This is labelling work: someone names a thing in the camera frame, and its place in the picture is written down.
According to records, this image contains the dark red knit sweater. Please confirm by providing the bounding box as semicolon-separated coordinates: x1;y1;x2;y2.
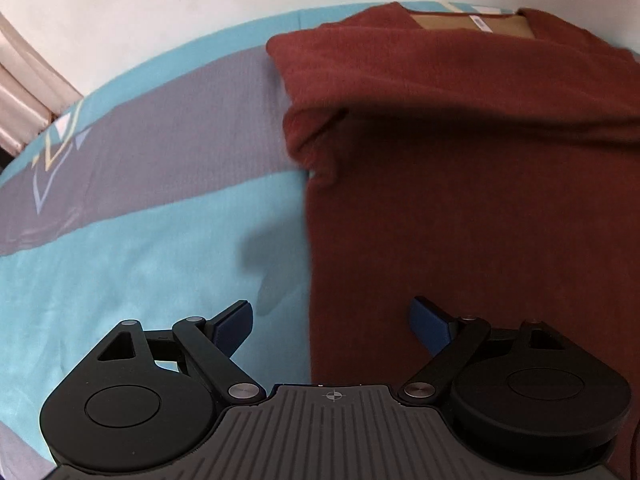
264;1;640;478

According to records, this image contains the pink patterned curtain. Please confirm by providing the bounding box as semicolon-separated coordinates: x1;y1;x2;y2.
0;15;81;157

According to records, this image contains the blue grey patterned bedsheet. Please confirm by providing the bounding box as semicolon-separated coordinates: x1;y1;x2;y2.
1;5;374;457

